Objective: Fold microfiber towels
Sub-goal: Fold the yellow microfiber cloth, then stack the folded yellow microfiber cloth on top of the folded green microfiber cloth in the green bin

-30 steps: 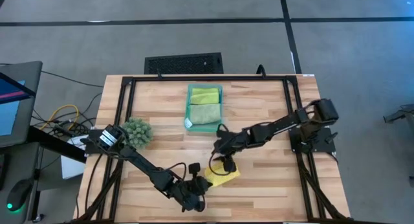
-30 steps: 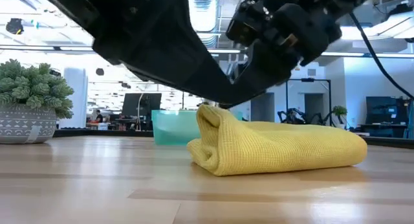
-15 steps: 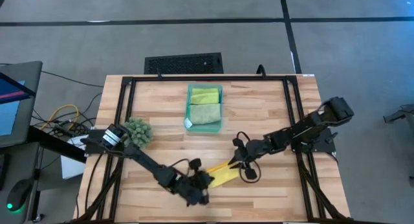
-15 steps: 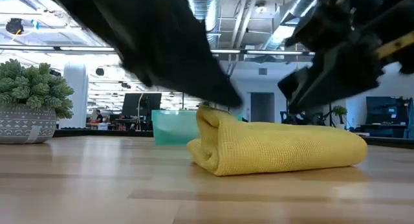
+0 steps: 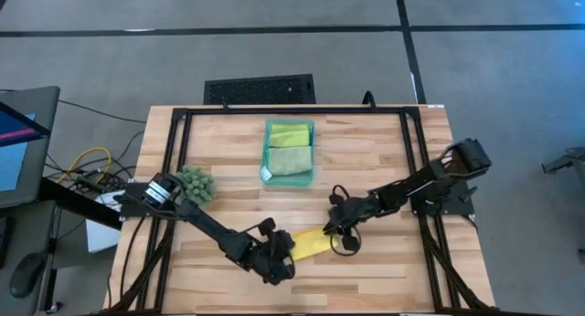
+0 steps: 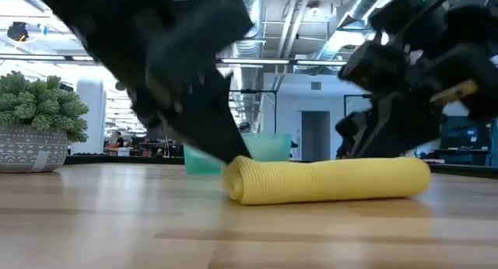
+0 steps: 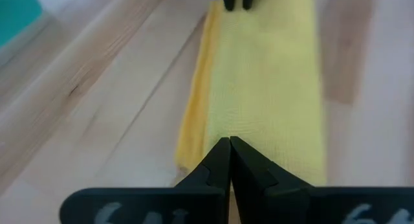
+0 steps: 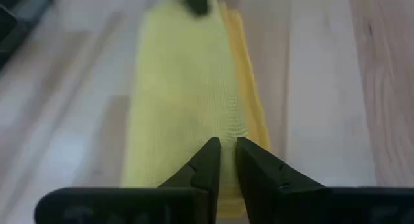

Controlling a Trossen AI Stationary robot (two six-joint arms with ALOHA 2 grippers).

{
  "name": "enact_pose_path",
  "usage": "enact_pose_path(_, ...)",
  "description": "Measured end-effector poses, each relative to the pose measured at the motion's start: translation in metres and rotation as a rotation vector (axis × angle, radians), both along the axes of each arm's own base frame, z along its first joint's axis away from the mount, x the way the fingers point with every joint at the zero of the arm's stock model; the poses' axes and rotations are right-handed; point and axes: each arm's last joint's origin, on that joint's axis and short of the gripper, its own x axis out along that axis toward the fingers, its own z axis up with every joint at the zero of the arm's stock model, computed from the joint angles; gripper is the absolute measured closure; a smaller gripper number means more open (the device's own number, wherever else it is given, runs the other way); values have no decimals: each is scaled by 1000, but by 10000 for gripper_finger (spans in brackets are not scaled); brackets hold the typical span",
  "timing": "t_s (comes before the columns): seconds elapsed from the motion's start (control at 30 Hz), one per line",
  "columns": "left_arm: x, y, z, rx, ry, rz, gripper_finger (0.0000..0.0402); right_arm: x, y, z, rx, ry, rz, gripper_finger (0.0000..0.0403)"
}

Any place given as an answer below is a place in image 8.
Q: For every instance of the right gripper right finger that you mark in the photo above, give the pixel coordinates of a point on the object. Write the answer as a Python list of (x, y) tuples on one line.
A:
[(307, 204)]

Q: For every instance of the yellow microfiber towel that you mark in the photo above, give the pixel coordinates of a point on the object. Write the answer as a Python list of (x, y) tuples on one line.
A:
[(184, 88)]

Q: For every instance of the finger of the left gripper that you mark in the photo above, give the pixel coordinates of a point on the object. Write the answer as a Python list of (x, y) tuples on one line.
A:
[(195, 2)]

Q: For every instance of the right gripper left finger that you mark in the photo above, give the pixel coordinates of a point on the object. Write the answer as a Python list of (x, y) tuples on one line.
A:
[(129, 206)]

